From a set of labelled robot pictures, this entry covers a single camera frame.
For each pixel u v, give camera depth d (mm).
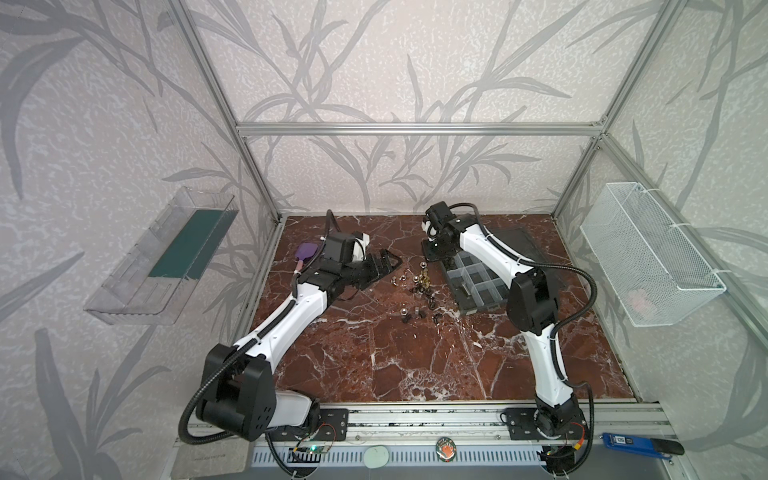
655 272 629
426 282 994
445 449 706
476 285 940
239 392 407
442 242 739
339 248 631
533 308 568
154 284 632
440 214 787
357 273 705
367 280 735
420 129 940
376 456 680
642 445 737
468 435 724
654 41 751
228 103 875
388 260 725
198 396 376
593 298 534
